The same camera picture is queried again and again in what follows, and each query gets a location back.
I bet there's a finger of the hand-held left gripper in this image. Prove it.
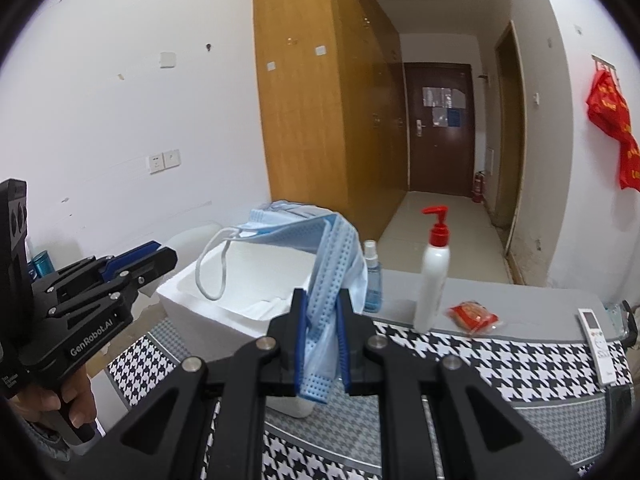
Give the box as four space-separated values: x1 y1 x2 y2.
32 241 162 293
47 246 178 318

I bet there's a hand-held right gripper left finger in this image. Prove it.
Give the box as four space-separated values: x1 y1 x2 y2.
97 287 308 480

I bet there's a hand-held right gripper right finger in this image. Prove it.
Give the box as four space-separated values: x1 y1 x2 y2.
334 290 581 480

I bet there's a blue face mask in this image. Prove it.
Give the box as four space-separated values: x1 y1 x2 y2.
295 212 368 406
195 200 346 302

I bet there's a white foam box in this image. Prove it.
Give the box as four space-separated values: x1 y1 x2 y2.
157 222 326 418

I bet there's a person's left hand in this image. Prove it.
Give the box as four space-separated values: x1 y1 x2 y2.
7 367 98 431

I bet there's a blue spray bottle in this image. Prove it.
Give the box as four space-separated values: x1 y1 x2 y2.
361 240 384 313

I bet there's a teal bottle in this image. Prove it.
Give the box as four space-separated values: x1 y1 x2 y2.
30 251 53 281

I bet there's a white pump bottle red cap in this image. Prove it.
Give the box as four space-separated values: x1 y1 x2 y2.
413 205 451 333

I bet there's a red snack packet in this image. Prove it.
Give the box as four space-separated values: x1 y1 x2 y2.
445 301 501 336

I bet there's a houndstooth table mat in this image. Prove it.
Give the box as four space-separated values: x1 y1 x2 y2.
105 317 633 480

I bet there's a dark brown door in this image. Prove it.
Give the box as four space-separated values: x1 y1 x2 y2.
404 62 475 196

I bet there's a wooden wardrobe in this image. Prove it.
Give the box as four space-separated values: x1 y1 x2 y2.
252 0 408 241

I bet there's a white remote control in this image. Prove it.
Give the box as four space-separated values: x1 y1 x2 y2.
578 308 618 387

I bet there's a wooden side door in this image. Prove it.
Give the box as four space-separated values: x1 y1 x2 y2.
494 20 527 256

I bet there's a red plastic bag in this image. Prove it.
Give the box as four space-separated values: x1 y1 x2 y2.
586 69 640 190

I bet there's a black cable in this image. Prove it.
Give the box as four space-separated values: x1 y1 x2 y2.
620 300 638 348

